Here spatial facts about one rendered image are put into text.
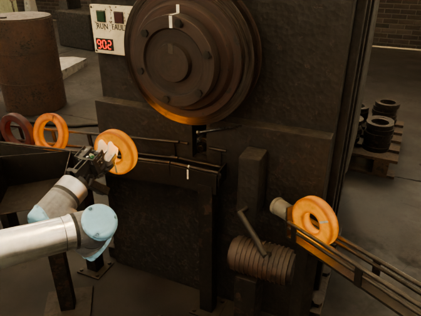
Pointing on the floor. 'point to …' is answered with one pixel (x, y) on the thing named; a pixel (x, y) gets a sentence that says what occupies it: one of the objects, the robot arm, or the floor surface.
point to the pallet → (378, 138)
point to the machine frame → (294, 74)
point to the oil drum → (30, 64)
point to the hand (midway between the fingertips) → (114, 147)
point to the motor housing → (257, 272)
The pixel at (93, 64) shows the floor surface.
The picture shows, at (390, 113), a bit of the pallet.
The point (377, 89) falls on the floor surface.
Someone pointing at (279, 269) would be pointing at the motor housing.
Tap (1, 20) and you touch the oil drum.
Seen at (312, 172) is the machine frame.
